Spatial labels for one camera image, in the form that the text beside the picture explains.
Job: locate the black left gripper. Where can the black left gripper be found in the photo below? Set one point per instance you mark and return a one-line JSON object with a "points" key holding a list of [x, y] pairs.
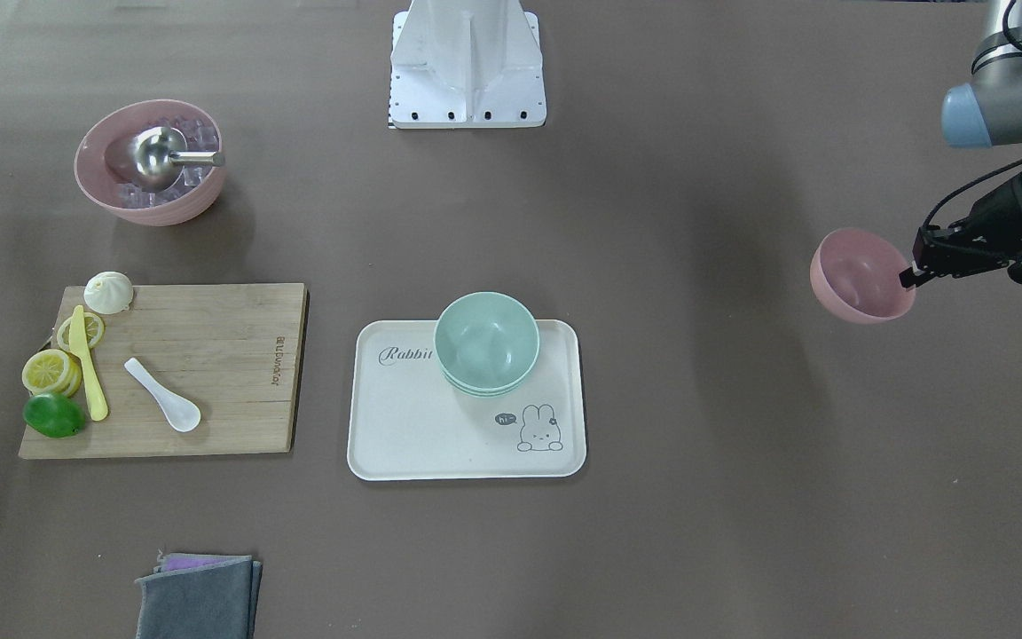
{"points": [[999, 213]]}

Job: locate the small pink bowl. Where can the small pink bowl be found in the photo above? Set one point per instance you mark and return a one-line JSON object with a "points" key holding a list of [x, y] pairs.
{"points": [[854, 275]]}

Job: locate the white ceramic spoon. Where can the white ceramic spoon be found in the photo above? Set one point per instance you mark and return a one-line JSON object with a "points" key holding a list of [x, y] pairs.
{"points": [[180, 413]]}

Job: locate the large pink bowl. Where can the large pink bowl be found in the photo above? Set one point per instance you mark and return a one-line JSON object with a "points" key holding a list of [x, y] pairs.
{"points": [[195, 190]]}

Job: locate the stacked green bowls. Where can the stacked green bowls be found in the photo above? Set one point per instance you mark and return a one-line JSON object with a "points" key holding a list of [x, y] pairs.
{"points": [[486, 343]]}

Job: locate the cream rabbit tray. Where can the cream rabbit tray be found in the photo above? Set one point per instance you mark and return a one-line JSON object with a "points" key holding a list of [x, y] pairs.
{"points": [[408, 423]]}

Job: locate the wooden cutting board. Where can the wooden cutting board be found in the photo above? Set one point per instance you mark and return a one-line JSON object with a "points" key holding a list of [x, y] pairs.
{"points": [[232, 349]]}

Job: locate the metal ice scoop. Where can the metal ice scoop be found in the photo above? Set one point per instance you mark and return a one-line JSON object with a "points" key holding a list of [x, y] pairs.
{"points": [[155, 158]]}

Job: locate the grey folded cloth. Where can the grey folded cloth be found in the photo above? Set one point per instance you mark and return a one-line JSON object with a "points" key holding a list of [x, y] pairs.
{"points": [[200, 596]]}

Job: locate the white steamed bun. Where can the white steamed bun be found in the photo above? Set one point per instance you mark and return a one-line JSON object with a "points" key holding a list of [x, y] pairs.
{"points": [[109, 293]]}

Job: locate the lemon thin slice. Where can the lemon thin slice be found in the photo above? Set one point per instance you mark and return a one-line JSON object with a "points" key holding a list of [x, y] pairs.
{"points": [[94, 329]]}

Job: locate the yellow plastic knife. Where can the yellow plastic knife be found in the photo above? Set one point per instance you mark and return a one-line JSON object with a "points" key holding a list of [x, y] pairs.
{"points": [[79, 345]]}

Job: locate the lemon half slice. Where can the lemon half slice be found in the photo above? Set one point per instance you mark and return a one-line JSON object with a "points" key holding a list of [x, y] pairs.
{"points": [[52, 371]]}

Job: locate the green lime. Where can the green lime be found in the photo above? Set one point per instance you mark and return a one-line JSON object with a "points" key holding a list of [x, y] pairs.
{"points": [[53, 415]]}

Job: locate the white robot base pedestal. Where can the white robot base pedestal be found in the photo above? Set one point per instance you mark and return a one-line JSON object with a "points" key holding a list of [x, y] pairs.
{"points": [[466, 65]]}

